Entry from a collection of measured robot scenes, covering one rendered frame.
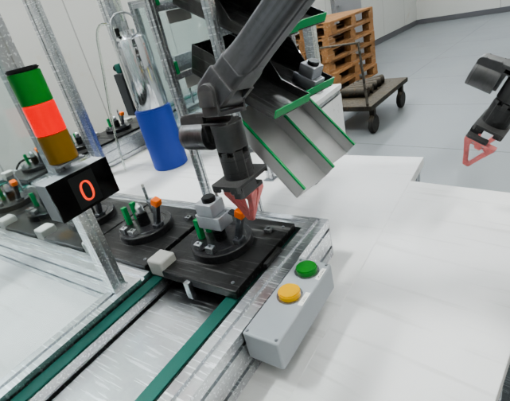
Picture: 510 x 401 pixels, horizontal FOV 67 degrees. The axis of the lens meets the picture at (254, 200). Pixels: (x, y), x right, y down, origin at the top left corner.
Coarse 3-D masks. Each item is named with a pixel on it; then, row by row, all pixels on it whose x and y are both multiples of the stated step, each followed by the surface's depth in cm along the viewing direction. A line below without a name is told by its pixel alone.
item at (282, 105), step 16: (192, 48) 94; (208, 48) 98; (192, 64) 97; (208, 64) 93; (272, 64) 96; (272, 80) 98; (256, 96) 93; (272, 96) 94; (288, 96) 95; (304, 96) 91; (272, 112) 86; (288, 112) 90
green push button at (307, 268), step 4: (308, 260) 74; (300, 264) 74; (304, 264) 74; (308, 264) 73; (312, 264) 73; (316, 264) 73; (296, 268) 73; (300, 268) 73; (304, 268) 72; (308, 268) 72; (312, 268) 72; (316, 268) 72; (300, 272) 72; (304, 272) 72; (308, 272) 71; (312, 272) 71; (316, 272) 72; (304, 276) 72; (308, 276) 72
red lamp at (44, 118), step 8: (40, 104) 61; (48, 104) 61; (24, 112) 61; (32, 112) 61; (40, 112) 61; (48, 112) 61; (56, 112) 63; (32, 120) 61; (40, 120) 61; (48, 120) 62; (56, 120) 63; (32, 128) 62; (40, 128) 62; (48, 128) 62; (56, 128) 63; (64, 128) 64; (40, 136) 62
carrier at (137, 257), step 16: (144, 192) 102; (144, 208) 113; (160, 208) 111; (176, 208) 108; (128, 224) 101; (144, 224) 99; (160, 224) 96; (176, 224) 100; (192, 224) 98; (112, 240) 100; (128, 240) 95; (144, 240) 94; (160, 240) 94; (176, 240) 93; (128, 256) 91; (144, 256) 89
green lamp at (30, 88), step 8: (24, 72) 58; (32, 72) 59; (40, 72) 60; (8, 80) 59; (16, 80) 58; (24, 80) 59; (32, 80) 59; (40, 80) 60; (16, 88) 59; (24, 88) 59; (32, 88) 59; (40, 88) 60; (48, 88) 62; (16, 96) 60; (24, 96) 59; (32, 96) 60; (40, 96) 60; (48, 96) 61; (24, 104) 60; (32, 104) 60
